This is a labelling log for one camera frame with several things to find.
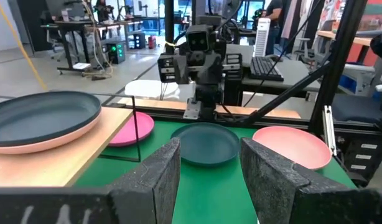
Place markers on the silver metal bracket strip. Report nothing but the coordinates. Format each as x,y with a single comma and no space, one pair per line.
329,129

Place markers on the blue office chair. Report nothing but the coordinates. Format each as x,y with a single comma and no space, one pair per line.
359,105

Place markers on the black keyboard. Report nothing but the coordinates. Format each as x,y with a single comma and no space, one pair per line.
265,69

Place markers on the red fire extinguisher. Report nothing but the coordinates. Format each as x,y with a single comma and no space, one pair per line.
152,42

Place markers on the black standing desk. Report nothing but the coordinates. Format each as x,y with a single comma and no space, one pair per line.
76,28

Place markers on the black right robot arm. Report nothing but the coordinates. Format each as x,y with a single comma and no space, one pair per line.
206,99

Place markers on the black drawer unit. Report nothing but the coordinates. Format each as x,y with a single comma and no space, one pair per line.
363,158

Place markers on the grey desk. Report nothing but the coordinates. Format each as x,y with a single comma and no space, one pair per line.
296,73

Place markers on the person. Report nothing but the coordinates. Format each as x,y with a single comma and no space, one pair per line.
273,21

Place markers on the magenta plate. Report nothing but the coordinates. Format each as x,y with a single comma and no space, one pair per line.
146,126

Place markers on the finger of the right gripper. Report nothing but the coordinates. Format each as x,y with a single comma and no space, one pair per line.
183,70
216,70

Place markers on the black computer tower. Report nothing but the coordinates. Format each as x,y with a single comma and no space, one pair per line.
115,53
139,41

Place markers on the black aluminium rig frame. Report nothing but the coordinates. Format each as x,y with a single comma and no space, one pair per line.
337,62

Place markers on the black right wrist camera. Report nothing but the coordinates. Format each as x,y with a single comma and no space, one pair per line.
199,38

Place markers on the grey office chair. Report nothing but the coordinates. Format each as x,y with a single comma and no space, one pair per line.
309,46

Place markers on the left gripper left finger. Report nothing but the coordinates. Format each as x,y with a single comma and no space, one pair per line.
147,186

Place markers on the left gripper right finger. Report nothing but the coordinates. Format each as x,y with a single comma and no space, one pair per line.
278,193

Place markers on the white tower fan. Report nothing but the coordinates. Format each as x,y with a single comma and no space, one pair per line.
262,37

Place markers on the wooden base board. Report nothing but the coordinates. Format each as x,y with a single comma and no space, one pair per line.
166,105

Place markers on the maroon plate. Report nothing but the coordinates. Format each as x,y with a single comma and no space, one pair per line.
293,146

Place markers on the silver mounting bracket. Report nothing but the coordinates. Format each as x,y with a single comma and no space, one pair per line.
192,109

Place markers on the wooden shelf black frame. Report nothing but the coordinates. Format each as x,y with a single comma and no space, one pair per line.
85,161

